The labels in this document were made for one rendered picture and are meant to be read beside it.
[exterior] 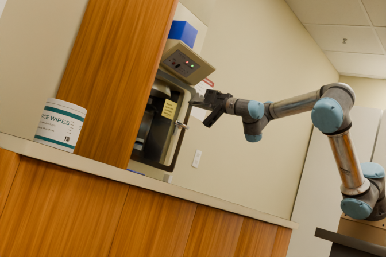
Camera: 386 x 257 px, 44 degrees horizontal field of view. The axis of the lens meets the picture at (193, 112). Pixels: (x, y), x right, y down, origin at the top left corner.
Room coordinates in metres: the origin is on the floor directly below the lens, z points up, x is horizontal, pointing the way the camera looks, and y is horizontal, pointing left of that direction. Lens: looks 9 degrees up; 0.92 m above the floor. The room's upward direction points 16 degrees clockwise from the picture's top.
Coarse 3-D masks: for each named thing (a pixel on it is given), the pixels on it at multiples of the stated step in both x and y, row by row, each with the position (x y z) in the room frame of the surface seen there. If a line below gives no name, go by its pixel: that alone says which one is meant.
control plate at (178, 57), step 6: (174, 54) 1.95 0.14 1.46; (180, 54) 1.97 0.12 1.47; (168, 60) 1.97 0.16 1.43; (174, 60) 1.99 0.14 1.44; (180, 60) 2.00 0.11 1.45; (186, 60) 2.01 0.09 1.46; (192, 60) 2.03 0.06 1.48; (174, 66) 2.02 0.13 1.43; (180, 66) 2.04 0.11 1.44; (186, 66) 2.05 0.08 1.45; (198, 66) 2.08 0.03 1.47; (180, 72) 2.07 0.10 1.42; (186, 72) 2.09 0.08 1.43; (192, 72) 2.11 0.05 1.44
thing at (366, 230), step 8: (344, 216) 2.11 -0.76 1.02; (344, 224) 2.11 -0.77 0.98; (352, 224) 2.09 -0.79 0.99; (360, 224) 2.07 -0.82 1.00; (368, 224) 2.05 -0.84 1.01; (376, 224) 2.03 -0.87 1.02; (384, 224) 2.02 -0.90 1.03; (344, 232) 2.10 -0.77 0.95; (352, 232) 2.08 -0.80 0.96; (360, 232) 2.06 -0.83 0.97; (368, 232) 2.04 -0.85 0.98; (376, 232) 2.03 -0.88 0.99; (384, 232) 2.01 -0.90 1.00; (368, 240) 2.04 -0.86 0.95; (376, 240) 2.02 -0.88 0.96; (384, 240) 2.01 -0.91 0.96
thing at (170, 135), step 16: (160, 80) 2.01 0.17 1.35; (176, 80) 2.07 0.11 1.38; (160, 96) 2.03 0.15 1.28; (176, 96) 2.10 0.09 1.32; (192, 96) 2.17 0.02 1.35; (144, 112) 1.98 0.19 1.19; (160, 112) 2.05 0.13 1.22; (176, 112) 2.12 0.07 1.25; (144, 128) 2.00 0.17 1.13; (160, 128) 2.07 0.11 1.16; (176, 128) 2.14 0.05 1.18; (144, 144) 2.02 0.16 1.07; (160, 144) 2.09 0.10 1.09; (176, 144) 2.16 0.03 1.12; (144, 160) 2.04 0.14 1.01; (160, 160) 2.11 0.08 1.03; (176, 160) 2.18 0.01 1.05
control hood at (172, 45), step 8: (168, 40) 1.93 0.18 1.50; (176, 40) 1.90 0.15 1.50; (168, 48) 1.92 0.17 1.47; (176, 48) 1.92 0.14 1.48; (184, 48) 1.94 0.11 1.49; (168, 56) 1.95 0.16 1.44; (192, 56) 2.01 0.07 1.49; (200, 56) 2.03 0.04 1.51; (160, 64) 1.99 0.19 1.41; (200, 64) 2.08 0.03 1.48; (208, 64) 2.10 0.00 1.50; (176, 72) 2.07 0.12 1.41; (200, 72) 2.13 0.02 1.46; (208, 72) 2.15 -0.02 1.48; (184, 80) 2.16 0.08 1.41; (192, 80) 2.16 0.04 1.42; (200, 80) 2.18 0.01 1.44
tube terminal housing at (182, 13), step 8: (176, 8) 2.00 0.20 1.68; (184, 8) 2.05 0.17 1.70; (176, 16) 2.02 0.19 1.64; (184, 16) 2.06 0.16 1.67; (192, 16) 2.11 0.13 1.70; (192, 24) 2.12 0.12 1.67; (200, 24) 2.17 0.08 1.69; (200, 32) 2.18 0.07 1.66; (200, 40) 2.20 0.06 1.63; (200, 48) 2.21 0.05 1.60; (168, 72) 2.07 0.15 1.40; (128, 168) 2.01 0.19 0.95; (136, 168) 2.05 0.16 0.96; (144, 168) 2.10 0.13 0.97; (152, 168) 2.14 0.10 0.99; (152, 176) 2.15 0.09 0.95; (160, 176) 2.20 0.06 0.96
